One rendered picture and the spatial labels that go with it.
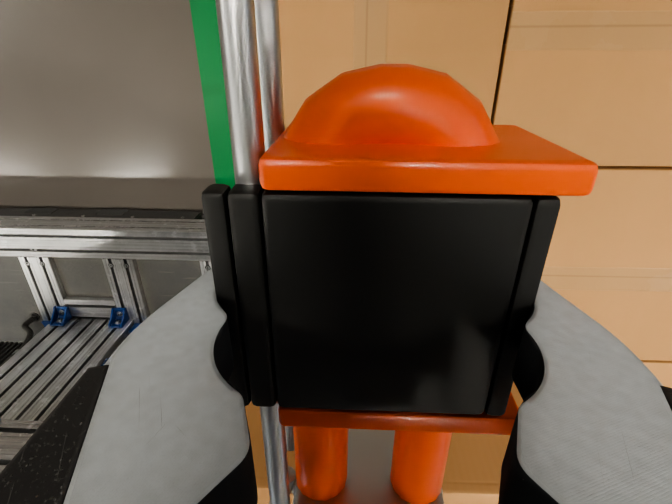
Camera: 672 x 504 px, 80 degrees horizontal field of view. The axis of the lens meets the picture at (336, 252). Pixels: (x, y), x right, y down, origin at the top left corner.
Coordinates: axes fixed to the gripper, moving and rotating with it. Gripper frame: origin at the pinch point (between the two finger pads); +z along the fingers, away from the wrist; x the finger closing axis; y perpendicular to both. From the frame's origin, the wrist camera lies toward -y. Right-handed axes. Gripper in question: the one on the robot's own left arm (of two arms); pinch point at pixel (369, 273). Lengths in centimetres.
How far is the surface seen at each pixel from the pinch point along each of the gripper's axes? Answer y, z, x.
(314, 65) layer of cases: -4, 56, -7
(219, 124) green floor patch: 15, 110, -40
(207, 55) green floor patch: -4, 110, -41
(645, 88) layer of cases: -1, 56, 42
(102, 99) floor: 8, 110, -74
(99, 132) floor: 17, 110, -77
